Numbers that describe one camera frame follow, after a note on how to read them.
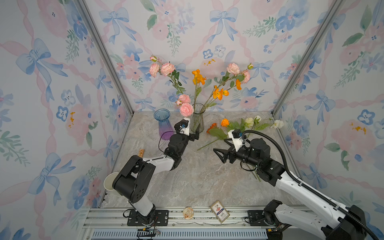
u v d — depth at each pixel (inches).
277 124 42.2
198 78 33.2
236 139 24.1
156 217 28.7
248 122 43.3
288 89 40.9
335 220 15.7
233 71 32.1
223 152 24.8
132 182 18.4
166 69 29.5
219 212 29.4
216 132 40.6
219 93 31.4
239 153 25.2
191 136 30.1
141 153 37.7
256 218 28.8
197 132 30.4
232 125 43.6
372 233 14.5
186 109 30.0
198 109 38.5
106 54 33.8
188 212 30.0
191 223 28.8
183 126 27.7
